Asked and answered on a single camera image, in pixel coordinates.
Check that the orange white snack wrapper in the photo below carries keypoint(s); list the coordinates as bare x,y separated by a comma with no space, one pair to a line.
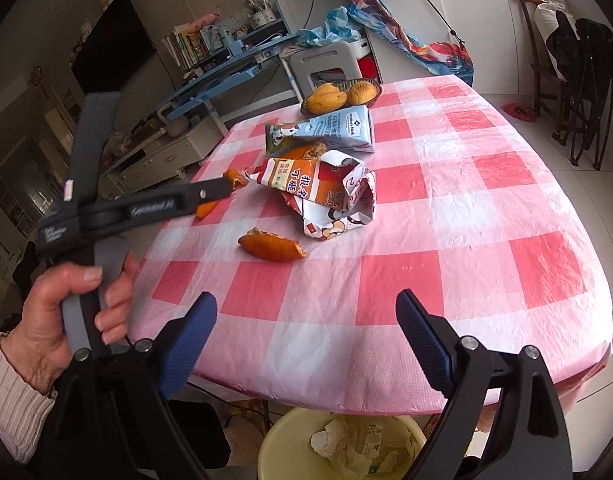
311,185

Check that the pink plush toy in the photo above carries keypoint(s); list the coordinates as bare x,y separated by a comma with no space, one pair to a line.
204,21

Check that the blue white milk carton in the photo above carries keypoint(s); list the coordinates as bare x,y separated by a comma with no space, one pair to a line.
336,127

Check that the white plastic stool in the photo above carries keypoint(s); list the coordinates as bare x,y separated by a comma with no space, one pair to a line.
316,60

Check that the cream television cabinet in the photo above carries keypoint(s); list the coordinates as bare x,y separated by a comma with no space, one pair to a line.
156,160

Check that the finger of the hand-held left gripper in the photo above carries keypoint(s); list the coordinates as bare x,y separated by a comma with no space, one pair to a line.
186,200

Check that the glass fruit bowl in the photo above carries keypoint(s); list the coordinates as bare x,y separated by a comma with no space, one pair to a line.
306,109

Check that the small orange peel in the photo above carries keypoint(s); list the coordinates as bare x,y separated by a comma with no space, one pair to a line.
235,177

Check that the row of books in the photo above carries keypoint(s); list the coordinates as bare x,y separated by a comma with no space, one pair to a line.
186,47

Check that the white cabinet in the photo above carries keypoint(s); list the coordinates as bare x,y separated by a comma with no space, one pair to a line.
486,10

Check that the person's left forearm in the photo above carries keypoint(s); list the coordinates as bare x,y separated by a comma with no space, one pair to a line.
11,400

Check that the colourful printed bag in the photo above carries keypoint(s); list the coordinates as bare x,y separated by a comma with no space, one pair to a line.
416,45

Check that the white sack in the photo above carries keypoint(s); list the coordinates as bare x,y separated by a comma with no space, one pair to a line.
546,15

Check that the red slipper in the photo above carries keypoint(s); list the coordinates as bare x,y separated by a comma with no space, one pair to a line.
518,111

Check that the yellow patterned cloth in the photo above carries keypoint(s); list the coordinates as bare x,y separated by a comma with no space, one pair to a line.
244,410

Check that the white tissue wad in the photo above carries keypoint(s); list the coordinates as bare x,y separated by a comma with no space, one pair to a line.
329,437

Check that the orange sausage bread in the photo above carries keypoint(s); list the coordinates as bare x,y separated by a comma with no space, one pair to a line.
271,247

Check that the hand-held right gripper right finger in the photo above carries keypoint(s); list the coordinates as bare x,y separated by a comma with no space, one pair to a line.
426,340

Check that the pink kettlebell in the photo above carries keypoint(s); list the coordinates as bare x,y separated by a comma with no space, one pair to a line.
172,124

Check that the small blue desk box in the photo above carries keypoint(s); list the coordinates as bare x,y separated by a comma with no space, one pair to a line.
236,47

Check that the blue plastic bag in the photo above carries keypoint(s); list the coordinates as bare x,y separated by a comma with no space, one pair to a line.
331,25

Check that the wrinkled yellow mango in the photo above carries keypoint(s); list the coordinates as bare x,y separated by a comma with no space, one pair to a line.
362,92

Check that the yellow plastic bin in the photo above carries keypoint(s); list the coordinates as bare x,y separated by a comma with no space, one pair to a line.
286,430

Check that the person's left hand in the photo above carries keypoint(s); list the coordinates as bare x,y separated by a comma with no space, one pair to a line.
41,320

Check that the black television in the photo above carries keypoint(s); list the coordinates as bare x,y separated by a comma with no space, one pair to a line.
116,40

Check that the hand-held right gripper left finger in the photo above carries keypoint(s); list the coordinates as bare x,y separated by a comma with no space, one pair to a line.
186,350

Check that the black clothing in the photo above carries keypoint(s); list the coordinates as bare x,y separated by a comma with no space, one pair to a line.
591,55

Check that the blue study desk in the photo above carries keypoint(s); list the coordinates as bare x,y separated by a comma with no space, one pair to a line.
226,77

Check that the orange peel with pith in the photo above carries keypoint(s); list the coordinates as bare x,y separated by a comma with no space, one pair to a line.
301,151

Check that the wooden chair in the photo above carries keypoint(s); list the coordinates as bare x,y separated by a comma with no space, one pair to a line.
536,60

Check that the white pen holder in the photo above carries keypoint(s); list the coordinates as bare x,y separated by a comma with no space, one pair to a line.
261,19

